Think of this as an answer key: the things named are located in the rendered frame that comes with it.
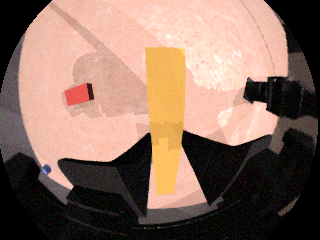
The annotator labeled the red rectangular block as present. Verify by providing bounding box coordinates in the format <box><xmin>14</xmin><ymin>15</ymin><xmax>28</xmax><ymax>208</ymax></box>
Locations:
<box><xmin>65</xmin><ymin>83</ymin><xmax>95</xmax><ymax>107</ymax></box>

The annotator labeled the yellow bar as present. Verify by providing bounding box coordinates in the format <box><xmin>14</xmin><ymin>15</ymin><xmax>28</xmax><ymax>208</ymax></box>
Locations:
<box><xmin>144</xmin><ymin>47</ymin><xmax>187</xmax><ymax>195</ymax></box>

